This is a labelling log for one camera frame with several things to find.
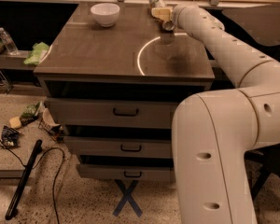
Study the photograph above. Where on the red coke can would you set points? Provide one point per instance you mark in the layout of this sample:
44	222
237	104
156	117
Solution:
167	26

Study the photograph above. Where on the bottom grey drawer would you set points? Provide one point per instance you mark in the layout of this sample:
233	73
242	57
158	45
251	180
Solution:
126	172

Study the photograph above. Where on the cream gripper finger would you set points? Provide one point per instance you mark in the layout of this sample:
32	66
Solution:
162	13

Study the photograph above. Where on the blue chip bag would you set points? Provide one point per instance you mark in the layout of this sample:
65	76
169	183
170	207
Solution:
9	137

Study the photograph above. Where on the black office chair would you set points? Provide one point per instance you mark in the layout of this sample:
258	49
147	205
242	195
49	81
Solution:
269	158

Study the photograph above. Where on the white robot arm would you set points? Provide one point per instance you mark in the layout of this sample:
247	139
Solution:
212	130

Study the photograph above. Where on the black bar on floor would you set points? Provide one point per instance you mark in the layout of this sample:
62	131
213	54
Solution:
12	209

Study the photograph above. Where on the yellow sponge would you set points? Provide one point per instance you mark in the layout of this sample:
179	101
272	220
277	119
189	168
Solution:
15	123

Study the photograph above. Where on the middle grey drawer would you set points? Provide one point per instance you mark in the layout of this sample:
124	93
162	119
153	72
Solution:
114	147

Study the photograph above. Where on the top grey drawer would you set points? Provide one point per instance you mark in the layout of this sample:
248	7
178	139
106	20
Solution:
124	114

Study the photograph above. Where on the white bowl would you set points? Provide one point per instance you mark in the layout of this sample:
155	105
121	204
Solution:
105	14

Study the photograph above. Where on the grey drawer cabinet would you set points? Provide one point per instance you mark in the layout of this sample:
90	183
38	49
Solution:
133	60

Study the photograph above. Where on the grey drawer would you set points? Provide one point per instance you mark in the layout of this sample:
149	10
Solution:
124	114
126	172
114	147

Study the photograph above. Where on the green chip bag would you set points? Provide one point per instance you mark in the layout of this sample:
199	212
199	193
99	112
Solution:
30	114

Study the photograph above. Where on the green cloth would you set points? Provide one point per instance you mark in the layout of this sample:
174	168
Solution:
36	55

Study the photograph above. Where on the clear plastic water bottle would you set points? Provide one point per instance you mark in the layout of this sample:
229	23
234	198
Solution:
8	42

